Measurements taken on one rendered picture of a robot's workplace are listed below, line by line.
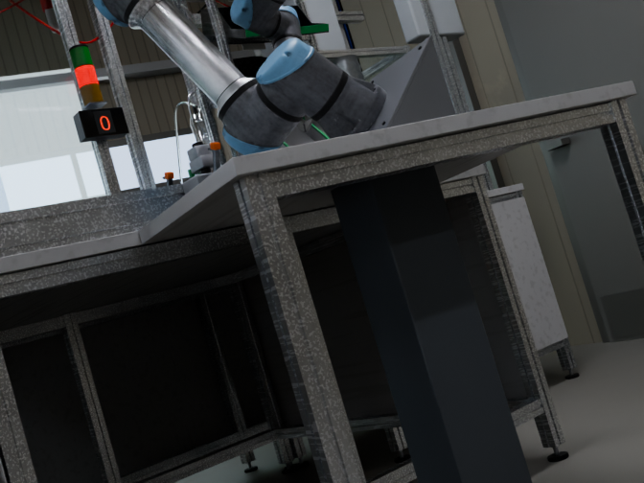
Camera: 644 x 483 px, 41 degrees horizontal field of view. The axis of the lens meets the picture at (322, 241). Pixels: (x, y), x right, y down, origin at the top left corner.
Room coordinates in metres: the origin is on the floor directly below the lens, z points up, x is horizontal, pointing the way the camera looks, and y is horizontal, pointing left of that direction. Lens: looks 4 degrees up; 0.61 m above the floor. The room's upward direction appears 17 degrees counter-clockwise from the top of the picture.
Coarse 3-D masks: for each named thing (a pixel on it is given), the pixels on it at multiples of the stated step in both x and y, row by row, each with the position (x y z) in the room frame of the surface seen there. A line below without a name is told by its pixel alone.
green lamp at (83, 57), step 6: (78, 48) 2.16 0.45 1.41; (84, 48) 2.17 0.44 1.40; (72, 54) 2.17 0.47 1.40; (78, 54) 2.16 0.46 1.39; (84, 54) 2.17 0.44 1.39; (72, 60) 2.17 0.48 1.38; (78, 60) 2.16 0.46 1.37; (84, 60) 2.16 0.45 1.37; (90, 60) 2.18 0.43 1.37; (78, 66) 2.16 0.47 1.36
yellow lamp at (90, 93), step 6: (90, 84) 2.16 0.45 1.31; (96, 84) 2.17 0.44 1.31; (84, 90) 2.16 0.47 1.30; (90, 90) 2.16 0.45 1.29; (96, 90) 2.17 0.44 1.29; (84, 96) 2.17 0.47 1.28; (90, 96) 2.16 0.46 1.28; (96, 96) 2.17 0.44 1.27; (102, 96) 2.18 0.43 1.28; (84, 102) 2.17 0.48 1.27; (90, 102) 2.16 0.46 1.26
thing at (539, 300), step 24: (504, 192) 3.67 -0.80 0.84; (504, 216) 3.65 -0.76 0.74; (528, 216) 3.74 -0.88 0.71; (504, 240) 3.62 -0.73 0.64; (528, 240) 3.71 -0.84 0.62; (528, 264) 3.68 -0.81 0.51; (528, 288) 3.65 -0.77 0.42; (552, 288) 3.75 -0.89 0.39; (528, 312) 3.62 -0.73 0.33; (552, 312) 3.72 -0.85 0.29; (552, 336) 3.68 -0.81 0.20; (408, 456) 3.09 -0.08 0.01
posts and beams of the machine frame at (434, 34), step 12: (420, 0) 3.66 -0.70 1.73; (336, 12) 4.04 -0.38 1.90; (348, 12) 4.09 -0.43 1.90; (360, 12) 4.14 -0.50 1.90; (432, 24) 3.67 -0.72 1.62; (432, 36) 3.65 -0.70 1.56; (348, 48) 4.11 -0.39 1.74; (444, 60) 3.67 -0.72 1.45; (444, 72) 3.65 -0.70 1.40; (456, 96) 3.67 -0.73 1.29; (456, 108) 3.66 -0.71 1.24
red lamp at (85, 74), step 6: (84, 66) 2.16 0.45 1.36; (90, 66) 2.17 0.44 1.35; (78, 72) 2.17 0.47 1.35; (84, 72) 2.16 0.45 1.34; (90, 72) 2.17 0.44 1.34; (78, 78) 2.17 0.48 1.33; (84, 78) 2.16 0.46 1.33; (90, 78) 2.17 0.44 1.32; (96, 78) 2.18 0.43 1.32; (84, 84) 2.16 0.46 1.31
